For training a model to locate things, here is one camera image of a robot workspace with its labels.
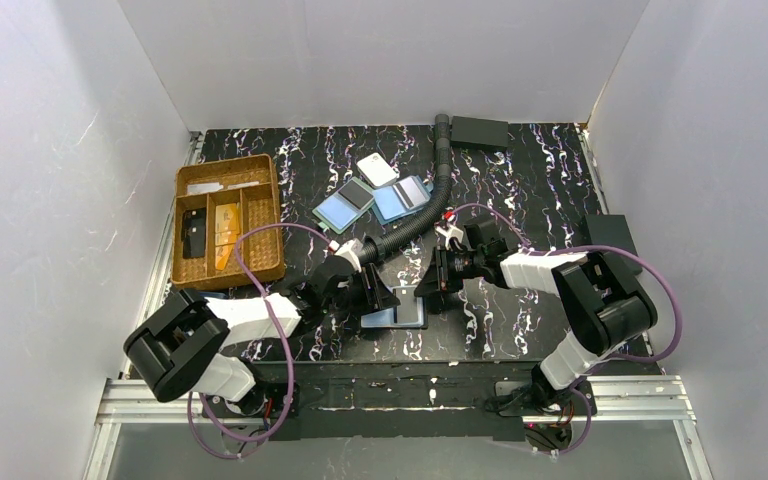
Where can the green card holder open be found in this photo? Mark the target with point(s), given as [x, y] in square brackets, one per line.
[340, 210]

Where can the black box at right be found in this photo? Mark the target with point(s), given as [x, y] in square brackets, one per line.
[608, 230]

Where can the white card case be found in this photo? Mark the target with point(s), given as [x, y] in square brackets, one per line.
[376, 171]

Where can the gold cards in tray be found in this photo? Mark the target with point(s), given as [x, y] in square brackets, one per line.
[227, 228]

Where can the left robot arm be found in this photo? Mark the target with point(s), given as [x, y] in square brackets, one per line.
[178, 349]

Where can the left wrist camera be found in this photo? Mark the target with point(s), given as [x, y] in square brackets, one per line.
[349, 250]

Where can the black box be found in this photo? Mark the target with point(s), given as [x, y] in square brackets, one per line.
[608, 230]
[475, 133]

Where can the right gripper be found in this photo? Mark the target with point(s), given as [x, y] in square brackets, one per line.
[443, 270]

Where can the black box at back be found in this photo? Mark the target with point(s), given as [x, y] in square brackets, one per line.
[475, 133]

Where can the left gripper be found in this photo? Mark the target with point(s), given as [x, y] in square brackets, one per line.
[371, 291]

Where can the blue card holder open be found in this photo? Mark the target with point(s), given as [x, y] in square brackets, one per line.
[403, 198]

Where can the aluminium frame rail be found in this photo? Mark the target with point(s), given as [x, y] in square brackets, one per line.
[427, 426]

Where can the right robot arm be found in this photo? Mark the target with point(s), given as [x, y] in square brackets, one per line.
[603, 301]

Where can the white card in tray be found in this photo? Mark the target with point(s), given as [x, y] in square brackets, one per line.
[212, 187]

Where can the black card in tray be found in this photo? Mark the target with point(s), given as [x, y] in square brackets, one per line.
[193, 233]

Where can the woven wicker tray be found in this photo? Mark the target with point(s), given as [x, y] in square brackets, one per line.
[217, 205]

